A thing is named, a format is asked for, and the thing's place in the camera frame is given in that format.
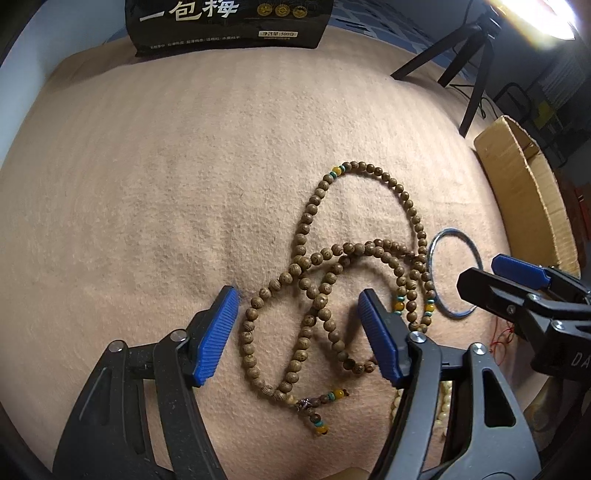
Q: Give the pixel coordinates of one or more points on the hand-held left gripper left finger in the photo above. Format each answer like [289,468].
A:
[214,337]

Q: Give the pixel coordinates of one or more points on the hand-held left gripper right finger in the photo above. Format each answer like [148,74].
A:
[381,341]

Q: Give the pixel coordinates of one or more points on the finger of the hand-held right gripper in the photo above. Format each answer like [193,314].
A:
[494,295]
[519,270]

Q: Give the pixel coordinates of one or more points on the silver bangle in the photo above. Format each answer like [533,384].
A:
[432,251]

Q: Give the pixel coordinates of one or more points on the cardboard box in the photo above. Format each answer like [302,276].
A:
[517,184]

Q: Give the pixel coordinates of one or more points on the beige blanket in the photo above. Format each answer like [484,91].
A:
[161,184]

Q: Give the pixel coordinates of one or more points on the black stool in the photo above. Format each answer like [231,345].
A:
[515,97]

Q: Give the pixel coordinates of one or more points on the black tripod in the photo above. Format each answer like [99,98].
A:
[478,69]

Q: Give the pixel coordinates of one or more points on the bright lamp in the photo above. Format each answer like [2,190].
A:
[540,14]

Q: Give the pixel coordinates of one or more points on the blue checkered cloth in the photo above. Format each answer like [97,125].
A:
[369,32]

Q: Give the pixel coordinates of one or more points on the black printed packet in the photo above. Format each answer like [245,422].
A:
[221,27]

